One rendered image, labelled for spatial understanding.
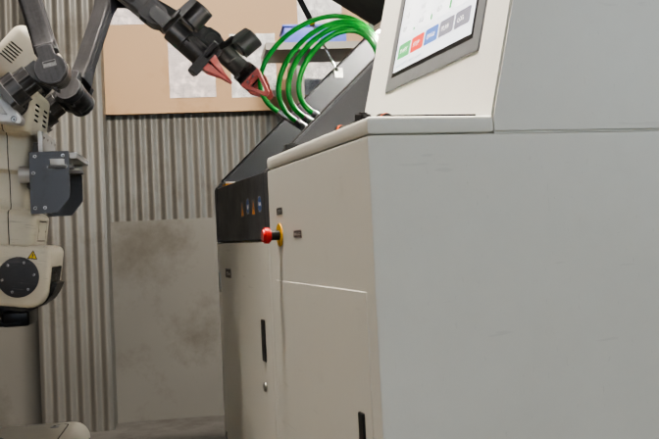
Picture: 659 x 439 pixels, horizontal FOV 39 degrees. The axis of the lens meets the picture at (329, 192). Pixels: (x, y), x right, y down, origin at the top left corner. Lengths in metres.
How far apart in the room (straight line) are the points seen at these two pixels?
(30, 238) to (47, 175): 0.17
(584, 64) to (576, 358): 0.50
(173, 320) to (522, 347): 2.87
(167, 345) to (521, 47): 2.98
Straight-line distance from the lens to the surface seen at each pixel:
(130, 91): 4.31
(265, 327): 2.22
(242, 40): 2.68
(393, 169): 1.47
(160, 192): 4.28
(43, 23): 2.42
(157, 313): 4.28
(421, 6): 2.01
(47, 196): 2.47
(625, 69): 1.70
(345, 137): 1.56
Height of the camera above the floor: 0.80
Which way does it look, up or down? 3 degrees up
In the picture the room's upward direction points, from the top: 3 degrees counter-clockwise
